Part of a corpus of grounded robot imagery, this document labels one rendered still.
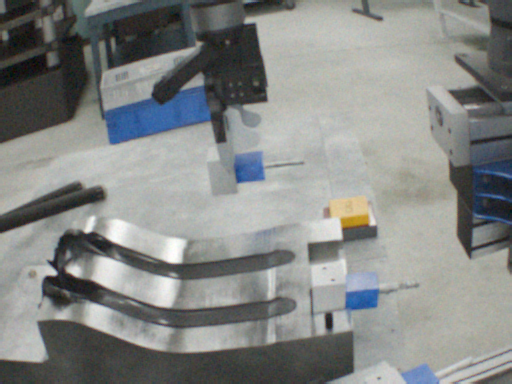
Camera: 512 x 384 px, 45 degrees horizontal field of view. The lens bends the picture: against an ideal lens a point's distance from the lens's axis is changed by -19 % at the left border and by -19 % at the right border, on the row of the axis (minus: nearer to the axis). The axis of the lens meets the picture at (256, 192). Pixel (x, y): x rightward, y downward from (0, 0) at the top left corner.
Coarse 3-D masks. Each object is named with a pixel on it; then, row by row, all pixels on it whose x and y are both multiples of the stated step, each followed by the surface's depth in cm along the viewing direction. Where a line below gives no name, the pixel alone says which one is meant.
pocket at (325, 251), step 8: (336, 240) 93; (312, 248) 94; (320, 248) 94; (328, 248) 94; (336, 248) 94; (312, 256) 94; (320, 256) 94; (328, 256) 94; (336, 256) 94; (312, 264) 94
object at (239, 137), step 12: (228, 120) 100; (240, 120) 100; (228, 132) 100; (240, 132) 100; (252, 132) 100; (216, 144) 100; (228, 144) 100; (240, 144) 101; (252, 144) 101; (228, 156) 101; (228, 168) 102
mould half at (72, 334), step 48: (144, 240) 97; (192, 240) 100; (240, 240) 98; (288, 240) 95; (144, 288) 87; (192, 288) 89; (240, 288) 87; (288, 288) 85; (0, 336) 85; (48, 336) 77; (96, 336) 76; (144, 336) 78; (192, 336) 79; (240, 336) 78; (288, 336) 76; (336, 336) 75
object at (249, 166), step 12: (216, 156) 104; (240, 156) 106; (252, 156) 106; (264, 156) 107; (216, 168) 104; (240, 168) 104; (252, 168) 104; (264, 168) 105; (216, 180) 104; (228, 180) 104; (240, 180) 105; (252, 180) 105; (216, 192) 105; (228, 192) 105
